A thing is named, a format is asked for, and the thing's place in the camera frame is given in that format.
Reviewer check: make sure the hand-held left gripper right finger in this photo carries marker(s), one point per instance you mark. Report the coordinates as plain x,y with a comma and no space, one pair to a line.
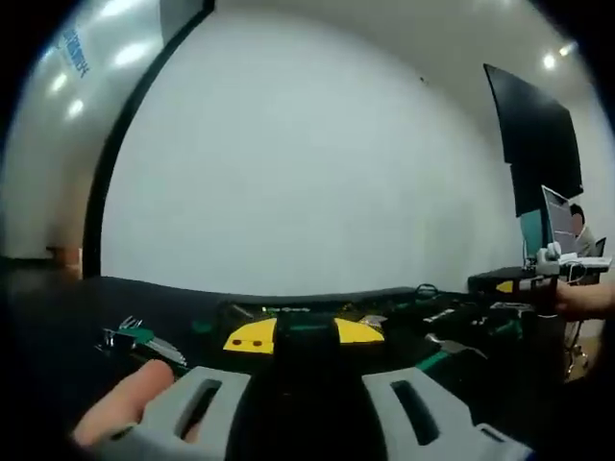
449,413

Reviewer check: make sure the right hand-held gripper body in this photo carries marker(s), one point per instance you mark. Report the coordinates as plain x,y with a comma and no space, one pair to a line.
548,259

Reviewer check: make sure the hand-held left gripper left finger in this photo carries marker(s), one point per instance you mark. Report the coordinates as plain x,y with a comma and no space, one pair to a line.
214,427

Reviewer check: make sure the black toolbox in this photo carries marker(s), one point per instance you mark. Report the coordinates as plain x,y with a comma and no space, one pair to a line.
399,336

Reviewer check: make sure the green tool with black loop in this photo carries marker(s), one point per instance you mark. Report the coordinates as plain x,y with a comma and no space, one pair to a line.
426,294

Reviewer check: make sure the person's left hand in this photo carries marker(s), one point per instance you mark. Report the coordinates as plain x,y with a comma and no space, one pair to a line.
125,398

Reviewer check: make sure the teal screen monitor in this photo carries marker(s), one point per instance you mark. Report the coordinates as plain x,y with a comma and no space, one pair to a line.
533,235

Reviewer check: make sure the open laptop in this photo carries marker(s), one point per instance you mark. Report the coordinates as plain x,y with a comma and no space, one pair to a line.
559,221

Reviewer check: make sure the black office chair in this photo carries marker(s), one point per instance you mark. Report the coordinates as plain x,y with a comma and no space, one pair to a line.
600,247

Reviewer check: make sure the small black monitor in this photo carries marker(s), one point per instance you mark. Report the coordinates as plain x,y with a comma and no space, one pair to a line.
526,192

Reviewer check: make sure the silver chair base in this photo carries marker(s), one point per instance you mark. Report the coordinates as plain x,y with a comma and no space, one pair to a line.
579,355

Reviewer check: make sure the brown box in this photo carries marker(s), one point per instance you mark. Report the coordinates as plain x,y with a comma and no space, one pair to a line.
62,255

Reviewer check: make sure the large black wall screen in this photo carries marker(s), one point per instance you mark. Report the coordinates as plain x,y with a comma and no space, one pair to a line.
533,139

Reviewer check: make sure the black glass wall frame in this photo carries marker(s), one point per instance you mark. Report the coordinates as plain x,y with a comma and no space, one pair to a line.
93,230

